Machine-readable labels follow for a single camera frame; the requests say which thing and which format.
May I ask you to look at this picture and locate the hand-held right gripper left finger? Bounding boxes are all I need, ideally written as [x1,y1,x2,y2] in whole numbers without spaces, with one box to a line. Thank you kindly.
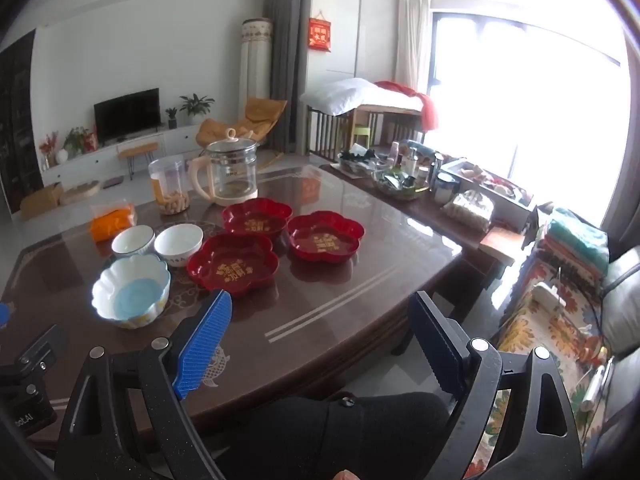
[55,290,233,480]

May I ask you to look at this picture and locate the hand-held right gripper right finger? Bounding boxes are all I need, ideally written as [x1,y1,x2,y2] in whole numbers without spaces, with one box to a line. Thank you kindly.
[407,290,583,480]

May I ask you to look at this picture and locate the red flower-shaped plate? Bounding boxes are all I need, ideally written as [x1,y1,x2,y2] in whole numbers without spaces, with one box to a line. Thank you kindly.
[286,211,366,264]
[221,198,293,241]
[187,232,280,298]

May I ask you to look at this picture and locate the scalloped white and blue bowl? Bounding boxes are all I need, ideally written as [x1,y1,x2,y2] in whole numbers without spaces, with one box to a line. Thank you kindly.
[91,253,172,331]

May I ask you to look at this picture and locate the plain white bowl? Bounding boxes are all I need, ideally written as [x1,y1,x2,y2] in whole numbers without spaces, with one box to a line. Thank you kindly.
[154,223,204,268]

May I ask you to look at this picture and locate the floral blanket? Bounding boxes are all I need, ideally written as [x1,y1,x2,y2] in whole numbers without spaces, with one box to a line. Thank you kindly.
[470,245,616,480]

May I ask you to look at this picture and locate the dark wooden side table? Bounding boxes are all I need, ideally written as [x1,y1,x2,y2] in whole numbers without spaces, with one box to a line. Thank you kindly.
[319,160,538,356]

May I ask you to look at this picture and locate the cardboard box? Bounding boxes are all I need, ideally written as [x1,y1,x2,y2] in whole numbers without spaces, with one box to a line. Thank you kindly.
[19,181,65,221]

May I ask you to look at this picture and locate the ribbed white bowl dark rim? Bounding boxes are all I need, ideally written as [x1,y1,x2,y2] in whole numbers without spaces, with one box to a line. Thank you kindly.
[111,225,156,258]

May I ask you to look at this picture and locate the brown book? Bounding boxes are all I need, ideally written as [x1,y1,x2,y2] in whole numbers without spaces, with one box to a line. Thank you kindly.
[480,226,526,266]

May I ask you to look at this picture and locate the white power adapter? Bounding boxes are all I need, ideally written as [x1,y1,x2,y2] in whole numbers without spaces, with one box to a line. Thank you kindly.
[532,282,568,311]

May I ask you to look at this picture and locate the clear bag of bread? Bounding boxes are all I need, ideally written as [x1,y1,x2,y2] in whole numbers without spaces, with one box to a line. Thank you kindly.
[442,191,496,233]

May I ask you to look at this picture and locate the orange tissue packet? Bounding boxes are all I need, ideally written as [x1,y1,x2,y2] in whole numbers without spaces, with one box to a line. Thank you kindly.
[90,202,138,244]

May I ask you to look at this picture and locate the clear plastic snack jar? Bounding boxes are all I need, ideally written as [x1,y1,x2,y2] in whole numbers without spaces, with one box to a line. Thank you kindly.
[148,157,192,216]

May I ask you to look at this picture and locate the woven basket of bottles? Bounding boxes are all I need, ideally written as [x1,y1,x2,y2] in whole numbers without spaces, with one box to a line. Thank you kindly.
[372,167,431,202]

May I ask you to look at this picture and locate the white box of toiletries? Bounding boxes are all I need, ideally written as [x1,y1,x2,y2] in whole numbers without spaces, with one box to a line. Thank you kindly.
[442,158,536,221]

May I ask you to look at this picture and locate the white tube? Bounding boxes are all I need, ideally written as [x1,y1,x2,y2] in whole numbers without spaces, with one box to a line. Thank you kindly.
[580,360,613,413]

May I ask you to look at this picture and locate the red flowers in vase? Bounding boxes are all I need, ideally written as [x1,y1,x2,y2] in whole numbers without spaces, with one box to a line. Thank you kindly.
[39,131,61,168]

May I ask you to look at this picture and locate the white television cabinet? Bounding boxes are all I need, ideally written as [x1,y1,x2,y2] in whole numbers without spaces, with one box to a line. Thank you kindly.
[41,125,206,188]

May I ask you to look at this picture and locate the folded teal towels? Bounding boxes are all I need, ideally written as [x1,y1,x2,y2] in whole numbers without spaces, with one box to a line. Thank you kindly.
[537,207,611,281]

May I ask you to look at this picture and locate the leafy plant with red box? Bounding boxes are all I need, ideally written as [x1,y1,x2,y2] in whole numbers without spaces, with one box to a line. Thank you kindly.
[62,126,98,157]

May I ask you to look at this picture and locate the dark glass display cabinet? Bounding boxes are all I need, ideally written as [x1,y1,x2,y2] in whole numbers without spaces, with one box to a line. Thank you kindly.
[0,27,43,213]

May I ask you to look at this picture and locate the tray of dark small things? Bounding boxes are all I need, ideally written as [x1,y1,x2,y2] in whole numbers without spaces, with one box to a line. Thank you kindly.
[337,144,396,178]

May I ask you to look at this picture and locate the grey leather sofa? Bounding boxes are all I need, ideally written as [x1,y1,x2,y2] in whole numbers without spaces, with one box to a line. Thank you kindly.
[600,245,640,376]

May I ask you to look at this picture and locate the green plastic stool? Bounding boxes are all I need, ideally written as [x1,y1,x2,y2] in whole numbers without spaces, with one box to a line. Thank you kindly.
[350,122,377,151]

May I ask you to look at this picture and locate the black flat television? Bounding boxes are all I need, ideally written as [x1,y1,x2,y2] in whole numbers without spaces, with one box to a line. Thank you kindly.
[94,88,162,143]

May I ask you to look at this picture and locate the large green potted plant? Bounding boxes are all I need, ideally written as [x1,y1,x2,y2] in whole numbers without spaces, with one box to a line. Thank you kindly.
[179,93,216,126]

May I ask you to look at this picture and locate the tan rocking chair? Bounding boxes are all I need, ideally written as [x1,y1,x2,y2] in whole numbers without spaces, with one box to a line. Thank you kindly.
[195,97,289,166]

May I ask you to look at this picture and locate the red cloth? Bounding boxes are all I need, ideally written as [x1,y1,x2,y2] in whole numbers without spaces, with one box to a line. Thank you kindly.
[374,80,440,131]

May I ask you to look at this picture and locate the wooden slatted crib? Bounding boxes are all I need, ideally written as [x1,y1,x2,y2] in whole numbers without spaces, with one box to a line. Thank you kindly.
[305,102,431,161]

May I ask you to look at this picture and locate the white pillow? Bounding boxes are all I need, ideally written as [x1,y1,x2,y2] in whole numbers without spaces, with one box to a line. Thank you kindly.
[300,78,431,116]

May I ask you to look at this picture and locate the white tower air conditioner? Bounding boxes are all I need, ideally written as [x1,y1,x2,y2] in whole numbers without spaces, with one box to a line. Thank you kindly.
[240,18,273,126]

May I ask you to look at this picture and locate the white sheer curtain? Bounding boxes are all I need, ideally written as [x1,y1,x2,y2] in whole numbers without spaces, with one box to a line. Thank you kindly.
[395,0,432,92]

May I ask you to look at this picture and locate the grey curtain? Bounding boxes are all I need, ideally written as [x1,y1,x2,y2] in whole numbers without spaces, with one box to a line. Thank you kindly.
[262,0,313,151]

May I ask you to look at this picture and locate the glass kettle cream handle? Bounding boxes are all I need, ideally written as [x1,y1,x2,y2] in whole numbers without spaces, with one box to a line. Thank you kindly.
[187,128,261,207]

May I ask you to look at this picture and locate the orange stool with wire legs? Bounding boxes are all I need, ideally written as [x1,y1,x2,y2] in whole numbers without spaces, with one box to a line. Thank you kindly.
[117,141,160,181]

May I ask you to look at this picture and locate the red wall calendar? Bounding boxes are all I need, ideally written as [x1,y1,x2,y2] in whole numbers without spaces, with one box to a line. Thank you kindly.
[308,17,333,52]

